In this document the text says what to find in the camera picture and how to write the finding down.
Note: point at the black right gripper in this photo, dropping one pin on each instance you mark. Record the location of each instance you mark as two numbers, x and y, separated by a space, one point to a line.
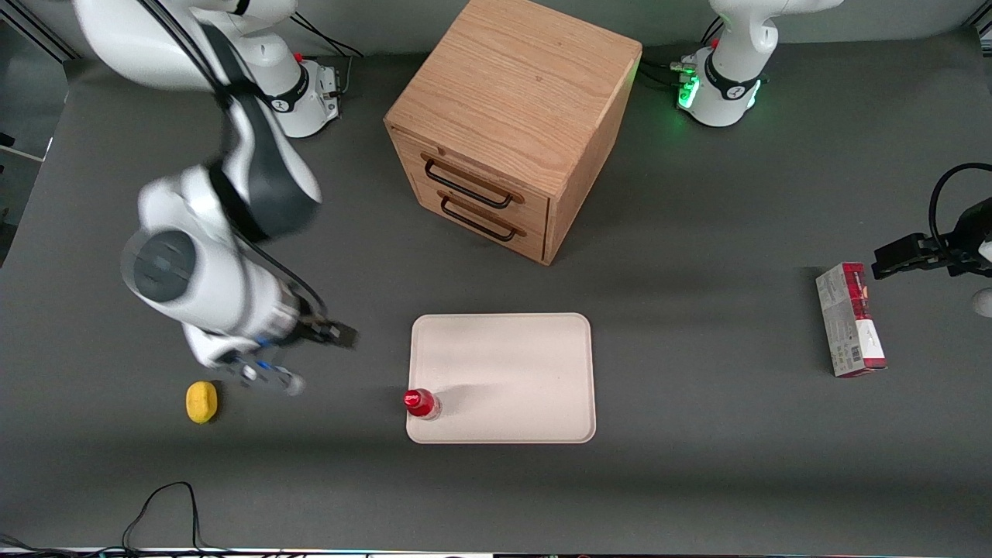
315 330

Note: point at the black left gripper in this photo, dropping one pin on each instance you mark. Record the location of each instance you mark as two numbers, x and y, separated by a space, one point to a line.
970 237

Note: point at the red coke bottle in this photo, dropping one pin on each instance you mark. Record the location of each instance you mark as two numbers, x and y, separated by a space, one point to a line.
421 404

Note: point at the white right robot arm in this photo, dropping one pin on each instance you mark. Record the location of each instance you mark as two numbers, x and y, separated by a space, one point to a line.
209 287

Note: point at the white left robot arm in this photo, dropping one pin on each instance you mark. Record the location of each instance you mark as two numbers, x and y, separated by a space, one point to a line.
732 70

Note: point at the cream plastic tray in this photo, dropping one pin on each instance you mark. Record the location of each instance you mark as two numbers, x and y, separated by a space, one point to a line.
511 364

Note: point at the red grey carton box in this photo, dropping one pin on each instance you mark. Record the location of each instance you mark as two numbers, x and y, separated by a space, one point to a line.
849 322

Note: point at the yellow lemon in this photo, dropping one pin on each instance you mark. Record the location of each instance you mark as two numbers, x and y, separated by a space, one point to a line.
201 402

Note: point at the wooden drawer front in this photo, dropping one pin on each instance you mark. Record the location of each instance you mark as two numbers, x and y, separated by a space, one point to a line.
477 232
473 172

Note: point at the wooden drawer cabinet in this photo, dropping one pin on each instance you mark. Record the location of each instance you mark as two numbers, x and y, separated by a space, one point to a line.
515 85

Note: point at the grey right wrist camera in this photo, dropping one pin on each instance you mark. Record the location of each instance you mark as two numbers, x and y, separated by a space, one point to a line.
267 376

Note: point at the metal frame rail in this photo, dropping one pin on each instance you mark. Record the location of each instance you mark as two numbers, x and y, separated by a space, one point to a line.
39 39
980 31

